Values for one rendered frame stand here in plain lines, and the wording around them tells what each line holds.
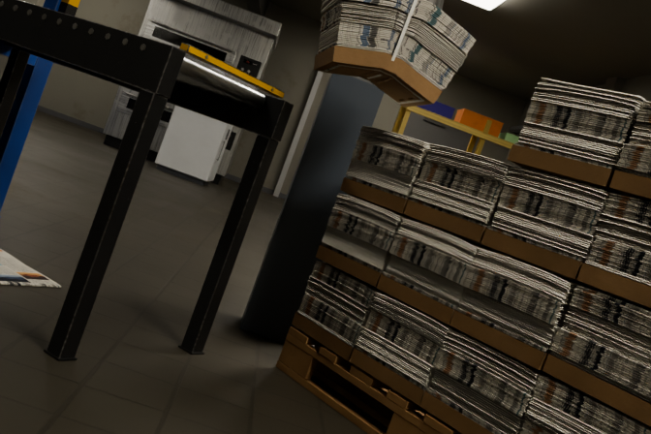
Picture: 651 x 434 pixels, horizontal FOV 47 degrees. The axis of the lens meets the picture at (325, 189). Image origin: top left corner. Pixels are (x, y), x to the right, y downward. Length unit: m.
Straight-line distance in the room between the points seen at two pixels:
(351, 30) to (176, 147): 6.99
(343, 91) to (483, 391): 1.26
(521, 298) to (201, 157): 7.26
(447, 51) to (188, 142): 6.98
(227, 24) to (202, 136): 1.83
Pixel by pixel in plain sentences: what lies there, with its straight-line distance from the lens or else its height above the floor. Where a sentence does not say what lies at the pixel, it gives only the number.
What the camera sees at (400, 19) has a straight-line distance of 2.15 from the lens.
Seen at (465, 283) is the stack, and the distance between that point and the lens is 2.05.
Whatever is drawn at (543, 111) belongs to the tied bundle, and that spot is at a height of 0.98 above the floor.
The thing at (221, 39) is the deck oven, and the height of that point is 1.80.
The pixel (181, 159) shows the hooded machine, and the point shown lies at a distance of 8.99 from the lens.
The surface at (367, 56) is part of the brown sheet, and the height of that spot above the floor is 0.98.
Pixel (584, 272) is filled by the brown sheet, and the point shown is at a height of 0.63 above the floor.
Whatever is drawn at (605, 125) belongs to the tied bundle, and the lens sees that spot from 1.95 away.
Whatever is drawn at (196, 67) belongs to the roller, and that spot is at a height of 0.78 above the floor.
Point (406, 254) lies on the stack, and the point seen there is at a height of 0.50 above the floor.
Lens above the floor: 0.64
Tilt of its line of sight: 1 degrees down
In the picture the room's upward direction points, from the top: 20 degrees clockwise
